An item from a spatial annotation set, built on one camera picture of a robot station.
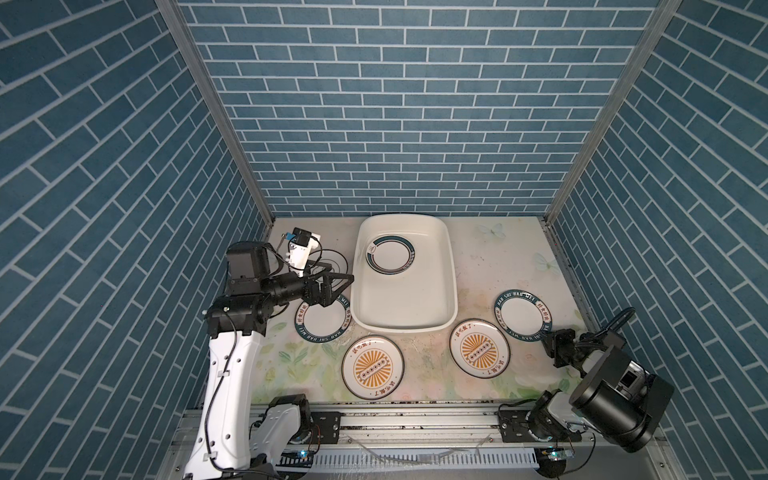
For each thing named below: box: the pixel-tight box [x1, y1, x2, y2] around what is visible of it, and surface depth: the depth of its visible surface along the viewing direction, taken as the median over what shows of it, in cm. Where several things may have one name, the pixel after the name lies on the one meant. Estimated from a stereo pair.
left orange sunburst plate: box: [341, 334, 405, 400], surface depth 84 cm
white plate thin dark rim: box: [309, 249, 348, 274], surface depth 110 cm
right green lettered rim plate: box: [494, 289, 553, 342], surface depth 97 cm
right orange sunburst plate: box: [449, 318, 511, 379], surface depth 88 cm
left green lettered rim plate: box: [294, 294, 352, 343], surface depth 93 cm
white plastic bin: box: [350, 213, 459, 334], surface depth 103 cm
